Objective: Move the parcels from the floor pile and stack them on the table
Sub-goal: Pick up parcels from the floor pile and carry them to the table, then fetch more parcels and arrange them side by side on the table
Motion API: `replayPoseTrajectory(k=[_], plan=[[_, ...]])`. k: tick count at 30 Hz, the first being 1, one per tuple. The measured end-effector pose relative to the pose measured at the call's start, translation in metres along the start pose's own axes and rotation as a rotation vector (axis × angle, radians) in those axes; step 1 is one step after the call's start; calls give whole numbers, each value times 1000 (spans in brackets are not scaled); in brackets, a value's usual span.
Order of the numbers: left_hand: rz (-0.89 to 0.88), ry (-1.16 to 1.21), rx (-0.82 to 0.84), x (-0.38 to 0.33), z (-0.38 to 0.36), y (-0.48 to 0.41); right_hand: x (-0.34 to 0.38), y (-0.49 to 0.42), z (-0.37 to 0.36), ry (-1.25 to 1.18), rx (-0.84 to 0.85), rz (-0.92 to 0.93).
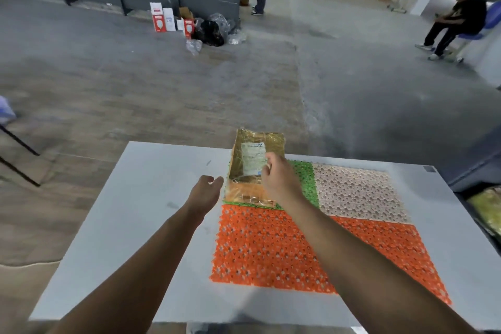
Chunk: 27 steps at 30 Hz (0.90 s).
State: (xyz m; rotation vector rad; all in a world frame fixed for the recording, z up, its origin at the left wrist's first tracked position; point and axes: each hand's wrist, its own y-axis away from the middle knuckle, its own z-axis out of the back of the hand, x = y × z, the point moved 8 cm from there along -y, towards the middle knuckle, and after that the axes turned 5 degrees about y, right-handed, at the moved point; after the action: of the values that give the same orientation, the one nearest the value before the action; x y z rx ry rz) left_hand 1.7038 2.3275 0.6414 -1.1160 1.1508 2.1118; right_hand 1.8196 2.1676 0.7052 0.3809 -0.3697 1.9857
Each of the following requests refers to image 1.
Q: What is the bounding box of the tall red white carton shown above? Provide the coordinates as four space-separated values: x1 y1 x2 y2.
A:
150 2 167 33

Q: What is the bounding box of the white table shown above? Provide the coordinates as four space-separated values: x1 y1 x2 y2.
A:
29 141 501 331

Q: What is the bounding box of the person's right forearm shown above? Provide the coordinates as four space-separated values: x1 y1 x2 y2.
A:
283 196 480 334

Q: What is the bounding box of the person's left hand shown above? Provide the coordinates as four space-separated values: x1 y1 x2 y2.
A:
184 175 224 223

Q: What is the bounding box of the white perforated plastic mat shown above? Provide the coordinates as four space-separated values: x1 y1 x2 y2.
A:
312 163 412 225

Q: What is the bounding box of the green perforated plastic mat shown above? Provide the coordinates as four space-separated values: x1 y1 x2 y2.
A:
223 159 320 211

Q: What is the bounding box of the taped parcel with white label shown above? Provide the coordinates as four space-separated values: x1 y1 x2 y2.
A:
226 128 287 205

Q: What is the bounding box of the black rubbish bag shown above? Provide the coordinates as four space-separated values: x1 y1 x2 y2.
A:
194 18 226 47

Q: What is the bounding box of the lilac paper folder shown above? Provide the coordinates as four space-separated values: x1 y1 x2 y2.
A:
0 96 17 125

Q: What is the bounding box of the yellow parcel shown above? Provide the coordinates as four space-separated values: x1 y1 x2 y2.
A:
466 185 501 236

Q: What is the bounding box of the person's left forearm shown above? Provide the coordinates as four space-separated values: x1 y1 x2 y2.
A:
46 204 204 334

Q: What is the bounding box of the orange perforated plastic mat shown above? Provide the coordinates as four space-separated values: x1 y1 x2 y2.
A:
209 204 453 305

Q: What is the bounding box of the person's right hand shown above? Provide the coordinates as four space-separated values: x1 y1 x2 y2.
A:
261 151 307 211

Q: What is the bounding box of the dark blue metal shelf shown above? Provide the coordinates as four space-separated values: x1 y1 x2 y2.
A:
448 126 501 256

